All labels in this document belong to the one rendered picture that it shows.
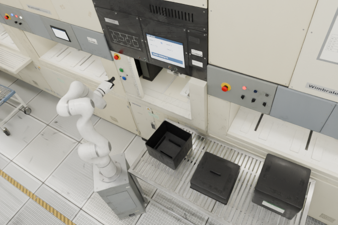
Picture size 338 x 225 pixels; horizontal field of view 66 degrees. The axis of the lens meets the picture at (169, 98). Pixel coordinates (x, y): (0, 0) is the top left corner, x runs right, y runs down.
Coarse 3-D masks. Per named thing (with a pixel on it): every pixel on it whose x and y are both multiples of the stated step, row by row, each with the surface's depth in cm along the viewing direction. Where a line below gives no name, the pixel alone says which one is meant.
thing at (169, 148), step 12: (156, 132) 216; (168, 132) 231; (180, 132) 217; (156, 144) 224; (168, 144) 223; (180, 144) 221; (192, 144) 218; (156, 156) 210; (168, 156) 215; (180, 156) 205
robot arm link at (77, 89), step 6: (72, 84) 167; (78, 84) 168; (84, 84) 178; (72, 90) 164; (78, 90) 167; (84, 90) 175; (66, 96) 163; (72, 96) 165; (78, 96) 169; (60, 102) 160; (66, 102) 159; (60, 108) 158; (66, 108) 158; (60, 114) 159; (66, 114) 159
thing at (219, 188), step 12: (204, 156) 201; (216, 156) 200; (204, 168) 195; (216, 168) 194; (228, 168) 193; (192, 180) 190; (204, 180) 189; (216, 180) 188; (228, 180) 187; (204, 192) 190; (216, 192) 182; (228, 192) 181
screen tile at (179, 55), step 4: (168, 44) 172; (172, 44) 170; (172, 48) 173; (176, 48) 171; (168, 52) 177; (172, 52) 176; (180, 52) 171; (172, 56) 178; (176, 56) 176; (180, 56) 174
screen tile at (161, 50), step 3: (150, 39) 178; (153, 39) 176; (150, 42) 180; (153, 42) 178; (156, 42) 177; (159, 42) 175; (162, 42) 173; (159, 45) 177; (162, 45) 176; (150, 48) 185; (153, 48) 183; (156, 48) 181; (159, 48) 179; (162, 48) 178; (156, 51) 183; (159, 51) 182; (162, 51) 180
